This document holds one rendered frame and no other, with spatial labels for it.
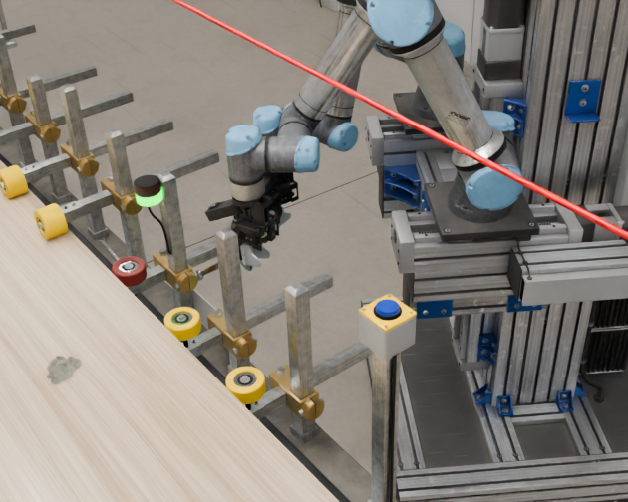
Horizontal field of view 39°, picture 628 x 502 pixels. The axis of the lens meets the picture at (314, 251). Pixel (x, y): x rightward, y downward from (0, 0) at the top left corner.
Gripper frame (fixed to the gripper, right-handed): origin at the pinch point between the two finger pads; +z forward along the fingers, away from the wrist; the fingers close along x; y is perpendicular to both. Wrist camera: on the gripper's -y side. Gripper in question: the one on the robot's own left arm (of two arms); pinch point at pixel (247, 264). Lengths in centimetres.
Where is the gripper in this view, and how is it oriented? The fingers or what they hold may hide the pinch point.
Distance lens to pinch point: 205.1
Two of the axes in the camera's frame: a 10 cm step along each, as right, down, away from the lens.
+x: 5.3, -5.1, 6.7
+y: 8.5, 2.9, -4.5
